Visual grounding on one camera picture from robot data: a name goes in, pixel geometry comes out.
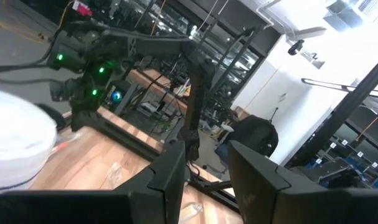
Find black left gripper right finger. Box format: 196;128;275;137
228;140;330;224

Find black frame post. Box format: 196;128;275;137
285;52;378;169

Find black ceiling camera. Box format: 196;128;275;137
287;39;305;56

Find computer tower blue lights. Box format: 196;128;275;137
107;80;130;108

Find wooden background table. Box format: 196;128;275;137
126;68;189;113

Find white wipes canister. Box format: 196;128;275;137
0;88;58;191

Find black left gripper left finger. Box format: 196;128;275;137
113;140;186;224

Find orange toothbrush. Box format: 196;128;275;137
106;161;124;189
50;130;82;155
178;202;205;223

